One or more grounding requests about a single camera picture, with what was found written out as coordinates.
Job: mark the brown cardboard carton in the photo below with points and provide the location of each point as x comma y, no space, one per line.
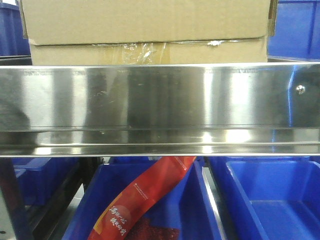
147,32

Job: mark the stainless steel shelf beam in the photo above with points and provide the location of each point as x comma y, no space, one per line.
249,109

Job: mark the shelf beam screw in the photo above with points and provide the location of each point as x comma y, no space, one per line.
300,89

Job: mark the blue bin holding snack bag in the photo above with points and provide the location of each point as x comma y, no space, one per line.
183,214

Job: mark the red snack bag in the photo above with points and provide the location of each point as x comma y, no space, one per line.
120,216

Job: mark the empty blue bin lower right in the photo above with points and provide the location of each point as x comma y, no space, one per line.
270,198

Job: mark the blue bin lower left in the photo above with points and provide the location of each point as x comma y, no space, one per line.
40,177

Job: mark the blue bin upper right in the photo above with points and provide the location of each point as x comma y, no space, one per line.
297,30

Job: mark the blue bin upper left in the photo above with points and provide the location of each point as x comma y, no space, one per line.
12,41

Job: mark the steel shelf upright post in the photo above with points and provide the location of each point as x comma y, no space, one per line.
14,223

